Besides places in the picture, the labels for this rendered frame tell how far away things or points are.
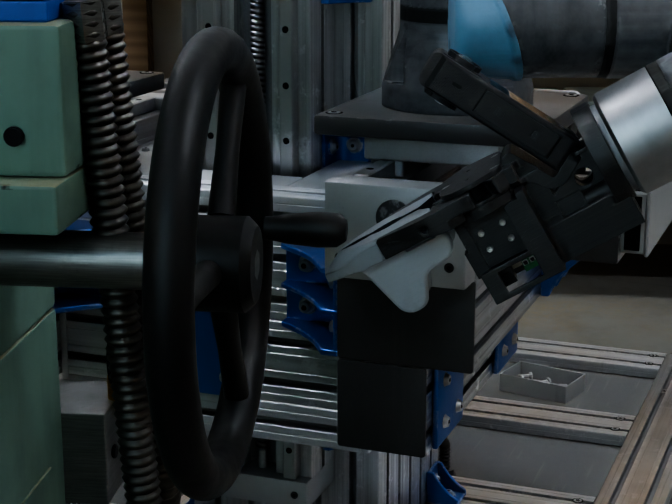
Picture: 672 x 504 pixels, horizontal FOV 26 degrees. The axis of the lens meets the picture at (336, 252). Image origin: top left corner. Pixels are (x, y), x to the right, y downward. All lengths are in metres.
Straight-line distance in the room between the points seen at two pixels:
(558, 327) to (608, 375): 0.95
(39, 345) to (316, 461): 0.64
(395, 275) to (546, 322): 2.54
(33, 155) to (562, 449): 1.46
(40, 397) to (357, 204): 0.35
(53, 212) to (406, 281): 0.26
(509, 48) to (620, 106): 0.10
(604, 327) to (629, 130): 2.56
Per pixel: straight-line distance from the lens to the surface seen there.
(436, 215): 0.95
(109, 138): 0.90
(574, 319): 3.55
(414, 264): 0.98
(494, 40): 1.01
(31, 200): 0.86
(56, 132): 0.87
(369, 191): 1.30
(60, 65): 0.86
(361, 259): 0.98
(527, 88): 1.44
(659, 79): 0.96
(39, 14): 0.87
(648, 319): 3.58
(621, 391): 2.47
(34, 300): 1.12
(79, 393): 1.25
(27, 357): 1.11
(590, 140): 0.95
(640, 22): 1.03
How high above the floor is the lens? 1.05
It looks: 15 degrees down
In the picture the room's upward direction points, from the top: straight up
